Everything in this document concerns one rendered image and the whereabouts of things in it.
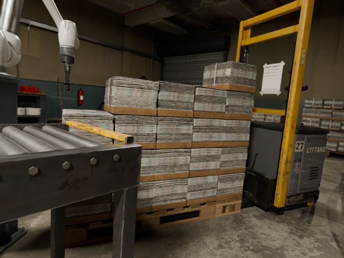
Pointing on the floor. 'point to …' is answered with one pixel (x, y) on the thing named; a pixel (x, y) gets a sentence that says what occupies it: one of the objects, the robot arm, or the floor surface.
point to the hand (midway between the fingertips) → (66, 89)
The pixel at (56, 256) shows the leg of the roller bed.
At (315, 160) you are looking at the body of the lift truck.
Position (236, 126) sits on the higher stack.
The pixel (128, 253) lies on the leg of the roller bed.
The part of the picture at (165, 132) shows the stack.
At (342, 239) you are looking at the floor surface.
